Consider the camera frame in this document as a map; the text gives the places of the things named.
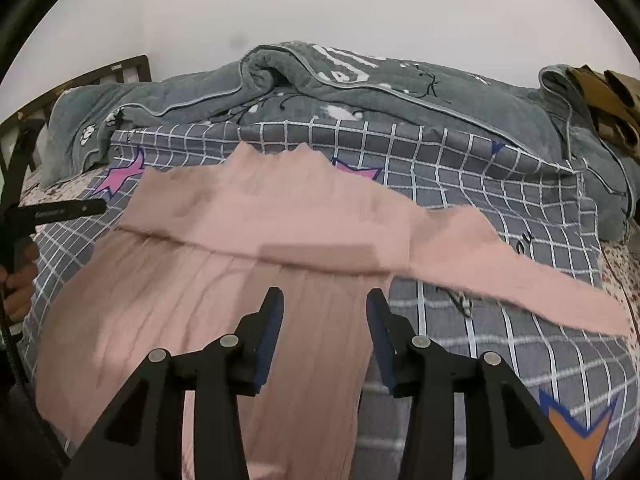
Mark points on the grey checked star duvet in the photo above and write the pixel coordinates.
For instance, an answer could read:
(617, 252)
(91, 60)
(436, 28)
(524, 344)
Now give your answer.
(500, 200)

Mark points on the dark wooden headboard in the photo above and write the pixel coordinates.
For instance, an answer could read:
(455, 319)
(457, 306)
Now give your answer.
(125, 70)

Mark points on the grey printed fleece blanket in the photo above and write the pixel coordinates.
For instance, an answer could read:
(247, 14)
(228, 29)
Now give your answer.
(350, 95)

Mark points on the pink knit sweater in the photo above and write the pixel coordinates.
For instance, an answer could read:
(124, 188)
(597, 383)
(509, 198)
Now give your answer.
(250, 220)

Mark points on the camouflage cloth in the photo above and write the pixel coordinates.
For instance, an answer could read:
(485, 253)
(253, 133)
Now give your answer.
(600, 95)

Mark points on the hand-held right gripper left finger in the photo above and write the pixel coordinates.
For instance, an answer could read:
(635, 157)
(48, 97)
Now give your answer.
(260, 360)

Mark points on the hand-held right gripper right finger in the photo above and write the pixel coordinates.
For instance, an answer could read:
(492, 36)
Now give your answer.
(382, 350)

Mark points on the person's left hand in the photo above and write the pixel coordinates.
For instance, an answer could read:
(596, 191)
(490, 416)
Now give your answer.
(20, 290)

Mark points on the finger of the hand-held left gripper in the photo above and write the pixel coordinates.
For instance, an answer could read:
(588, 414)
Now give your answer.
(65, 210)

